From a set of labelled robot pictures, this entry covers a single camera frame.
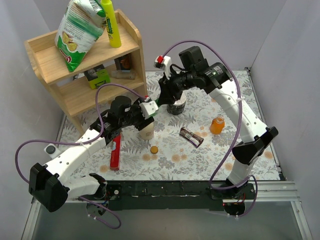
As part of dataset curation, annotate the green plastic bottle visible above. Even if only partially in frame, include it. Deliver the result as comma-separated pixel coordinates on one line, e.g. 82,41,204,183
154,98,160,112

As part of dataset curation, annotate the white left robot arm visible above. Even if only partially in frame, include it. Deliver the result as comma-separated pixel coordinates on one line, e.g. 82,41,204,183
29,95,159,212

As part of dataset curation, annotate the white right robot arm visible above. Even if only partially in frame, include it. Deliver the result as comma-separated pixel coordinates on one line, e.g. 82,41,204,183
154,46,279,199

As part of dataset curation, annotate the cream pump soap bottle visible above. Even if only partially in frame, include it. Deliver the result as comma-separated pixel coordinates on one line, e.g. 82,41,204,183
139,122,154,141

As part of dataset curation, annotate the orange bottle cap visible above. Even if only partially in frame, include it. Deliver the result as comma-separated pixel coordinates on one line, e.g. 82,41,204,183
150,146,159,154

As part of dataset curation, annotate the orange juice bottle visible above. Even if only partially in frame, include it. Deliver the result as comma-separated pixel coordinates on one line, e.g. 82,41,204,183
209,115,225,135

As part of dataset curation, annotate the yellow squeeze bottle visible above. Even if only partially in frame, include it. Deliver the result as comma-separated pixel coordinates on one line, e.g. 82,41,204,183
100,0,122,48

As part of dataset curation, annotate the wooden shelf unit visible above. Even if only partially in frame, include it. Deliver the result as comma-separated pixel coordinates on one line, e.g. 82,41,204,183
24,9,148,135

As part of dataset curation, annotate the red toothpaste box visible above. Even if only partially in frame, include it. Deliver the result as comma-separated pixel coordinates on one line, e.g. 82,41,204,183
109,134,122,171

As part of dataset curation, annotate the green black box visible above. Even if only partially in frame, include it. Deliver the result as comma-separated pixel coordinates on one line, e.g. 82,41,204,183
83,64,111,89

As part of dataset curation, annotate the floral table mat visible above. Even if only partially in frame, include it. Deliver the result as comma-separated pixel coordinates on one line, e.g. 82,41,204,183
58,70,281,181

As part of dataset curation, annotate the brown chocolate bar wrapper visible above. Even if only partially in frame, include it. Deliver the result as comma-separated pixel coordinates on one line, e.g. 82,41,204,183
179,127,204,148

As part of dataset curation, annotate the dark orange box on shelf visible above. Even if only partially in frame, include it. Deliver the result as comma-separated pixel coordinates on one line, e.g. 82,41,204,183
114,54,131,72

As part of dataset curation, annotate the white button box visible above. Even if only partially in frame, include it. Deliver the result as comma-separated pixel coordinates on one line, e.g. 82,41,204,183
44,143,61,159

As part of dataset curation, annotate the green white chips bag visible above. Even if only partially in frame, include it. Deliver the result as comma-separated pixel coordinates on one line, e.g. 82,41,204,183
54,0,106,73

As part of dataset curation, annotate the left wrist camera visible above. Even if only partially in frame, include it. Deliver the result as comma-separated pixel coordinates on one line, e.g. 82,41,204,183
139,96,159,119

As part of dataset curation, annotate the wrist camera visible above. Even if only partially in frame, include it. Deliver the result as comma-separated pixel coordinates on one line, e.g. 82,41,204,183
139,96,159,119
153,55,172,80

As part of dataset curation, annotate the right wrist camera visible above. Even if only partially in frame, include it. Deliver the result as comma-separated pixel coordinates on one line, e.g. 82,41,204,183
153,55,172,80

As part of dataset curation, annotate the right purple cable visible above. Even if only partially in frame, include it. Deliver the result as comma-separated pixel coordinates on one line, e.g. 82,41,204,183
162,40,243,190

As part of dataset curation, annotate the purple cable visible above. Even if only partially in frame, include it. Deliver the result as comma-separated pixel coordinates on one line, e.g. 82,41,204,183
162,40,243,190
14,83,148,186

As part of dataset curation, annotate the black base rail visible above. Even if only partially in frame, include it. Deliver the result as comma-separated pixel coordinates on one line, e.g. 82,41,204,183
102,180,256,211

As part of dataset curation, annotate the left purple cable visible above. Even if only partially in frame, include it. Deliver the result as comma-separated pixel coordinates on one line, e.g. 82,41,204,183
14,83,148,186

